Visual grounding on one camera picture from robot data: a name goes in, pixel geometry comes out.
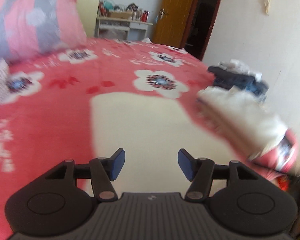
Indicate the red floral blanket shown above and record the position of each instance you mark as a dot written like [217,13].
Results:
[52,117]

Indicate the wooden door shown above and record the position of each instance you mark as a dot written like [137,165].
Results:
[175,15]

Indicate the cream wardrobe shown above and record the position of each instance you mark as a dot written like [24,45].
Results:
[87,7]

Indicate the red bottle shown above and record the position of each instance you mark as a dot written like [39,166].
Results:
[145,16]

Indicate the white fleece garment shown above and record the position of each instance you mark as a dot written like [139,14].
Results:
[145,130]

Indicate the white crumpled garment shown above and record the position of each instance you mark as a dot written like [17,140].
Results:
[240,66]

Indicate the pink grey floral duvet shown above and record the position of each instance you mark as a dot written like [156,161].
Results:
[27,22]

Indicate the white desk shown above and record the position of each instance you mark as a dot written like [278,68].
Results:
[137,28]

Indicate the cardboard box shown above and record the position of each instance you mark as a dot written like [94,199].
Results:
[120,15]

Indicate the blue denim garment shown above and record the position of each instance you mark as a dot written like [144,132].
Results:
[257,88]

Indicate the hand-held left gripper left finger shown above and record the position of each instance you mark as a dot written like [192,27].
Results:
[117,163]

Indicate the tan folded garment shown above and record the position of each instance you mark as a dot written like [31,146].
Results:
[222,127]

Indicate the cream folded garment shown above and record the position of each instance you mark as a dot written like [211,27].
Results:
[245,112]

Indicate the dark grey garment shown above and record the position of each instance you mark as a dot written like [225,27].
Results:
[230,76]

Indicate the clear plastic bag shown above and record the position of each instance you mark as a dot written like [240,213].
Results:
[113,33]

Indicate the beige hanging item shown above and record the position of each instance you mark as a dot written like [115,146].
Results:
[268,3]

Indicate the blue face mask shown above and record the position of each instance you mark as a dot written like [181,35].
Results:
[157,19]

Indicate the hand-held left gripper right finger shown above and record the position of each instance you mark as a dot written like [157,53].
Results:
[185,163]

